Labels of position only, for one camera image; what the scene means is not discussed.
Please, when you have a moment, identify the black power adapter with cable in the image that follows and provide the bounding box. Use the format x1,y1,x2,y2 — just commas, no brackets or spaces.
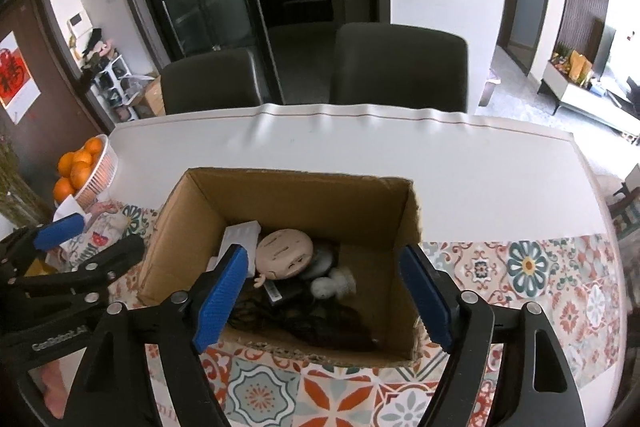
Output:
229,277,378,352

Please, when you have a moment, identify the small figurine keychain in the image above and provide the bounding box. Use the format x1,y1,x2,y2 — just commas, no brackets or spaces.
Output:
310,268,357,299

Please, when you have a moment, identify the white rectangular power bank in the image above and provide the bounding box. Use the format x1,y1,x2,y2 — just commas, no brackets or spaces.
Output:
206,221,262,277

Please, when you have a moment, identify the pink round octopus gadget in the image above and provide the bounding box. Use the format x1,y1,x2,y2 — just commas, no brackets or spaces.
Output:
254,229,314,288

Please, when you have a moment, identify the person left hand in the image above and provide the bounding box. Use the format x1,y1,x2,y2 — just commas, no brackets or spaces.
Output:
41,360,68,419

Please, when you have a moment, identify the glass vase with dried flowers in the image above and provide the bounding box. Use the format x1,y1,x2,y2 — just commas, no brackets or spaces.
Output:
0,135,52,228

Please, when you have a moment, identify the floral fabric tissue cover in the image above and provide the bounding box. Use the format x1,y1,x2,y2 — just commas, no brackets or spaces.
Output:
53,200,129,272

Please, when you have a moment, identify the orange fruit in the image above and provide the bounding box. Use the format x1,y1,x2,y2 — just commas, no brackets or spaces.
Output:
68,161,93,191
84,136,104,156
58,152,75,178

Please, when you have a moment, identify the brown cardboard box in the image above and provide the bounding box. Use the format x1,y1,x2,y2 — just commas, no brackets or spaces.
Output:
139,168,420,367

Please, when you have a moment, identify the white fruit basket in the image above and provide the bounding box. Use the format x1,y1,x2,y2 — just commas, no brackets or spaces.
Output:
74,134,118,208

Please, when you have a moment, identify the white shoe rack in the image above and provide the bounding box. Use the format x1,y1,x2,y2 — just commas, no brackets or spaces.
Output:
79,27,153,124

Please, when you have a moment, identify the patterned table runner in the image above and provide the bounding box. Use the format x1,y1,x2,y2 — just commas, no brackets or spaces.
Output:
60,200,626,427

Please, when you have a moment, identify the dark chair right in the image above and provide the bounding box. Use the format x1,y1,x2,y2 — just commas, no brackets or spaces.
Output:
330,23,469,112

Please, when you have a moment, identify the dark chair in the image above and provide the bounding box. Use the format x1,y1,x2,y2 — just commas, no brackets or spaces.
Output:
160,49,262,115
330,23,469,112

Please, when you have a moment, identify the dark chair left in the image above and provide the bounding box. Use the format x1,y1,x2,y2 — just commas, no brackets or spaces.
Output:
160,49,262,115

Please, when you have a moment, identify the white tv console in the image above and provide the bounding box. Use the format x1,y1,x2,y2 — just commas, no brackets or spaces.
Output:
538,53,639,144

